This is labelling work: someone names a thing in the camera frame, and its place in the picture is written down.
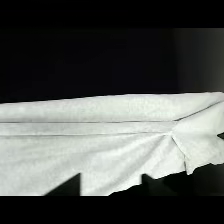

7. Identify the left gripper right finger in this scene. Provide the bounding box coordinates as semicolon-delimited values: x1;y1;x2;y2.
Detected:
141;173;176;197

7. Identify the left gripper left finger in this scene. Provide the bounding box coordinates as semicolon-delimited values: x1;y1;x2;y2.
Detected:
44;172;82;197

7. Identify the white shirt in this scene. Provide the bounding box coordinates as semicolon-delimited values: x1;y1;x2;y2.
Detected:
0;91;224;197

